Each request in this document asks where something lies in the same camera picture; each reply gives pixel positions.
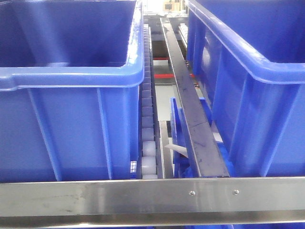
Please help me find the large blue bin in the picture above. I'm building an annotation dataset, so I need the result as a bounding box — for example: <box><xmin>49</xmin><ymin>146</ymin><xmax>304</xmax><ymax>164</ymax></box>
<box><xmin>187</xmin><ymin>0</ymin><xmax>305</xmax><ymax>177</ymax></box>
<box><xmin>0</xmin><ymin>0</ymin><xmax>144</xmax><ymax>183</ymax></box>

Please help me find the large blue bin right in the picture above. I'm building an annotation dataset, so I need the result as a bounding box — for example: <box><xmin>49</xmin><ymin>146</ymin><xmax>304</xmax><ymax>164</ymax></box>
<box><xmin>187</xmin><ymin>0</ymin><xmax>305</xmax><ymax>177</ymax></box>

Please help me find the blue bin on lower level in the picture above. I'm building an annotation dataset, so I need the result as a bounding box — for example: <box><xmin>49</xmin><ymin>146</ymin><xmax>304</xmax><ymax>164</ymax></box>
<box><xmin>170</xmin><ymin>97</ymin><xmax>236</xmax><ymax>178</ymax></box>

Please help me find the dark steel divider rail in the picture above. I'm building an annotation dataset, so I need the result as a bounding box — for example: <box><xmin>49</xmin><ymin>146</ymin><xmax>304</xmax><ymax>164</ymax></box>
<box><xmin>161</xmin><ymin>18</ymin><xmax>230</xmax><ymax>177</ymax></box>

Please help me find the large blue bin left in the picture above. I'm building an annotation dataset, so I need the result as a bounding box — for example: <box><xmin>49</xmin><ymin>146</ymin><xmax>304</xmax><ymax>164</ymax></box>
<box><xmin>0</xmin><ymin>0</ymin><xmax>144</xmax><ymax>183</ymax></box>

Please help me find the steel shelf front rail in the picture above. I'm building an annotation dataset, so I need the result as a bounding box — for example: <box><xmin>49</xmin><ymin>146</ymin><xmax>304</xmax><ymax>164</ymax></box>
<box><xmin>0</xmin><ymin>177</ymin><xmax>305</xmax><ymax>228</ymax></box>

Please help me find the white roller track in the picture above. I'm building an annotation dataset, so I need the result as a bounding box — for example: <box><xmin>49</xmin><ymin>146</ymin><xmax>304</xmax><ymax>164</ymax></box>
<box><xmin>141</xmin><ymin>24</ymin><xmax>158</xmax><ymax>179</ymax></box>

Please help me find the white paper label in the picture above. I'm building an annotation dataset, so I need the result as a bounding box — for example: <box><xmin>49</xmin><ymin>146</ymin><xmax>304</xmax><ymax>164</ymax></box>
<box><xmin>165</xmin><ymin>144</ymin><xmax>188</xmax><ymax>158</ymax></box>

